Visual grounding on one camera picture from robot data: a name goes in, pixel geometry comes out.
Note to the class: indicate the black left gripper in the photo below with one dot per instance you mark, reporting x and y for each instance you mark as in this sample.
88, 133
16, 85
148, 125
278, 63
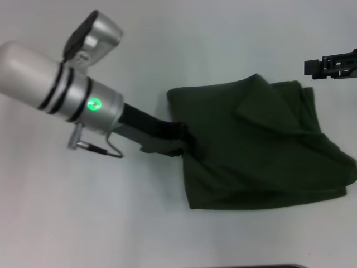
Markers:
150, 129

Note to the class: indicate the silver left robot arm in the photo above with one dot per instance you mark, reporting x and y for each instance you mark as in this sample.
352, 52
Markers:
58, 86

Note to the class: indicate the dark green t-shirt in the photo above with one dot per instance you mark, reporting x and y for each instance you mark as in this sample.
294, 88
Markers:
256, 145

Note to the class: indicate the dark flat panel edge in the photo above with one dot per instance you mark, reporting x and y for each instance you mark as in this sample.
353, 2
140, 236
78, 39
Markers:
274, 266

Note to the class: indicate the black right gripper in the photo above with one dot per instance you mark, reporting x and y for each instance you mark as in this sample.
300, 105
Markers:
343, 62

